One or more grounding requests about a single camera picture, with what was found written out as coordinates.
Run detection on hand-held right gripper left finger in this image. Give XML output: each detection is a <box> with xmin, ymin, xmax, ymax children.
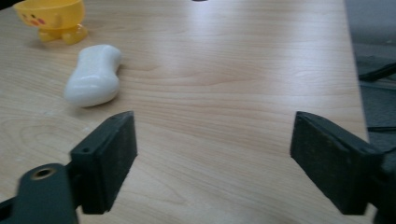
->
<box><xmin>68</xmin><ymin>110</ymin><xmax>138</xmax><ymax>216</ymax></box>

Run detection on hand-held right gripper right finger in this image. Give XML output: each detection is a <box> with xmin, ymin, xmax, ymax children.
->
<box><xmin>290</xmin><ymin>110</ymin><xmax>385</xmax><ymax>216</ymax></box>

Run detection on white rounded bottle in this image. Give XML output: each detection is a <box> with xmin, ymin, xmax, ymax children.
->
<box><xmin>64</xmin><ymin>44</ymin><xmax>122</xmax><ymax>108</ymax></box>

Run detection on yellow cartoon toy cup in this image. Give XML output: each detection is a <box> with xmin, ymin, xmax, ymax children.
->
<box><xmin>12</xmin><ymin>0</ymin><xmax>89</xmax><ymax>46</ymax></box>

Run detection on black cable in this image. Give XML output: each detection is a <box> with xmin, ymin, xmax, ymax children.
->
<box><xmin>358</xmin><ymin>62</ymin><xmax>396</xmax><ymax>83</ymax></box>

